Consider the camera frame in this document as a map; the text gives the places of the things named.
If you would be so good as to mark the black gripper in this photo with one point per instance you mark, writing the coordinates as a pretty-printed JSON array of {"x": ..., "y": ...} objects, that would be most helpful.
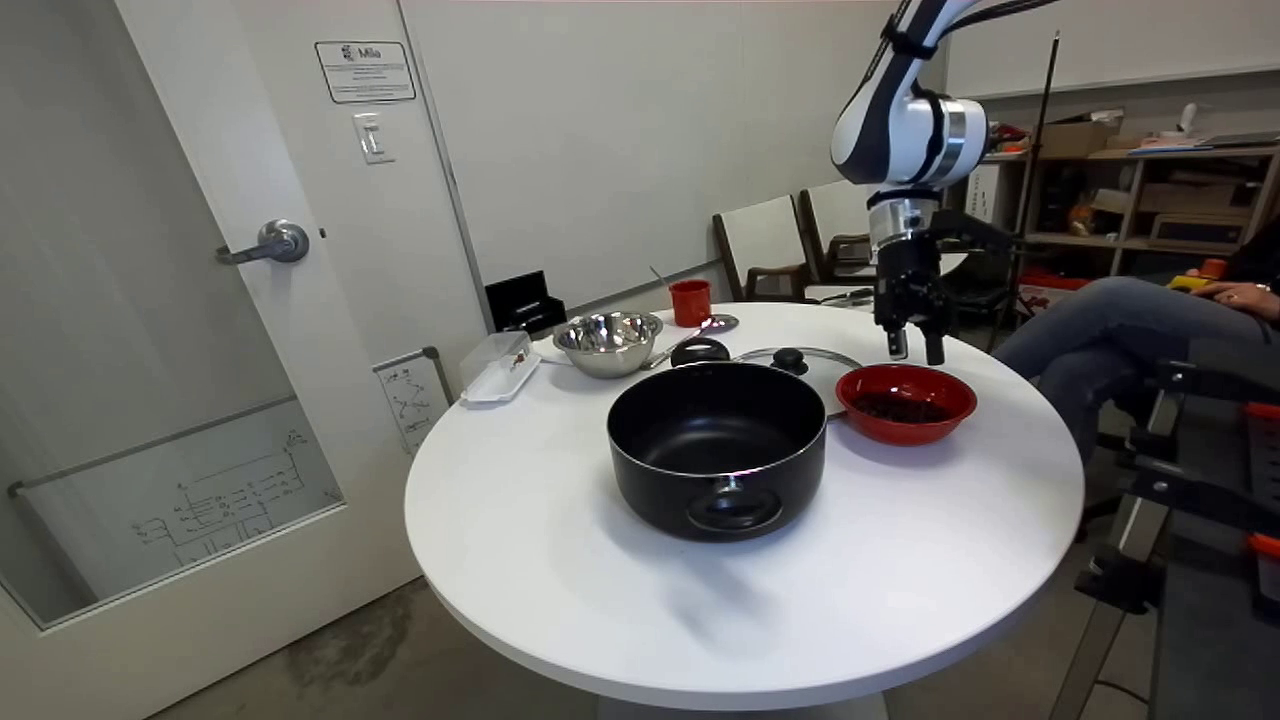
[{"x": 911, "y": 262}]

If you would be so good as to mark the glass pot lid black knob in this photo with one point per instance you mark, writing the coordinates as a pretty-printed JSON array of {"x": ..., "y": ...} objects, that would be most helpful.
[{"x": 835, "y": 360}]

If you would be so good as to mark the red bowl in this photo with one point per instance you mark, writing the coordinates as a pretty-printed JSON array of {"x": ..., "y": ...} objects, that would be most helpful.
[{"x": 904, "y": 430}]

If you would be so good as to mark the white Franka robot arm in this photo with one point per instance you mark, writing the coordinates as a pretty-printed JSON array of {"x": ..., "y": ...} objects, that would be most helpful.
[{"x": 904, "y": 135}]

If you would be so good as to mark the black cooking pot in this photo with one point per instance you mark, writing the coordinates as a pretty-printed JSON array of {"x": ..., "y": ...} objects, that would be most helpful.
[{"x": 723, "y": 502}]

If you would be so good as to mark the stainless steel bowl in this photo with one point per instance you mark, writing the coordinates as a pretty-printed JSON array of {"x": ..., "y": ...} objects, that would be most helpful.
[{"x": 604, "y": 346}]

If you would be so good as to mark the person's hand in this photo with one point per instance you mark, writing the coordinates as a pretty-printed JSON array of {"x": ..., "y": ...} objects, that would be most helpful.
[{"x": 1255, "y": 296}]

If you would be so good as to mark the dark beans pile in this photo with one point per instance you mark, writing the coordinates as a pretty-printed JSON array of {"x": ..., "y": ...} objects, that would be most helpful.
[{"x": 904, "y": 409}]

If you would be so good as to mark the small white table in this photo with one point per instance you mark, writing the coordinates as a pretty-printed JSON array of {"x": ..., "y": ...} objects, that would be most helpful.
[{"x": 840, "y": 289}]

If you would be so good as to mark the white leaning panel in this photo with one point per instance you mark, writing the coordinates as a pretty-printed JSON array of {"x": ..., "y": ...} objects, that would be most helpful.
[
  {"x": 840, "y": 222},
  {"x": 761, "y": 242}
]

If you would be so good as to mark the large metal spoon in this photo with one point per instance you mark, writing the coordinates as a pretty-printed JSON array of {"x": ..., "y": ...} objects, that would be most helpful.
[{"x": 723, "y": 320}]

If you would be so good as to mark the black vertical pole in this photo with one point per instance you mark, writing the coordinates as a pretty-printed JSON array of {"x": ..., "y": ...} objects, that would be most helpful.
[{"x": 1034, "y": 174}]

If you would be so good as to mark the storage shelf unit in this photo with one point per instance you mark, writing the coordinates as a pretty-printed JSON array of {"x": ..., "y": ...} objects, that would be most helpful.
[{"x": 1107, "y": 242}]

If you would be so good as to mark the person's leg in jeans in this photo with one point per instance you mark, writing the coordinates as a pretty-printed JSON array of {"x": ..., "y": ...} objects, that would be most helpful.
[{"x": 1132, "y": 333}]

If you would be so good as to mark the red mug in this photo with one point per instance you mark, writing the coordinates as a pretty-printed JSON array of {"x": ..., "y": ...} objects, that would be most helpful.
[{"x": 690, "y": 304}]

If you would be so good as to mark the cardboard box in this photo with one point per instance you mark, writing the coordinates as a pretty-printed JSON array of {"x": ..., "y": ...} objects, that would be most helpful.
[{"x": 1083, "y": 137}]

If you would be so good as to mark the clear plastic container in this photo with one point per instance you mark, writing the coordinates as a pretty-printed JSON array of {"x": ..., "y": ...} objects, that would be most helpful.
[{"x": 500, "y": 369}]

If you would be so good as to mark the small whiteboard with drawings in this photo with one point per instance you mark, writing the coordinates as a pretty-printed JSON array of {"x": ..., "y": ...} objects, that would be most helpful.
[{"x": 413, "y": 402}]

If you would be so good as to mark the white door with window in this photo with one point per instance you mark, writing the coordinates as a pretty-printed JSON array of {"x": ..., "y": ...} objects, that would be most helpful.
[{"x": 134, "y": 333}]

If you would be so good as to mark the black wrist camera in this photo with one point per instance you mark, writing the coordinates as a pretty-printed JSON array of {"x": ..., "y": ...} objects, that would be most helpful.
[{"x": 973, "y": 238}]

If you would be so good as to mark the black wall tray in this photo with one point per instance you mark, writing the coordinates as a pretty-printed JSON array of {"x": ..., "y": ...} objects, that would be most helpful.
[{"x": 525, "y": 304}]

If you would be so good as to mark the white light switch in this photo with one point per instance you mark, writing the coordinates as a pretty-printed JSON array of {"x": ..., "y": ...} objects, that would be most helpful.
[{"x": 373, "y": 137}]

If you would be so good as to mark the white wall sign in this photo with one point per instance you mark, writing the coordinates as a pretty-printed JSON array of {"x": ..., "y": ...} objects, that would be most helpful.
[{"x": 366, "y": 68}]

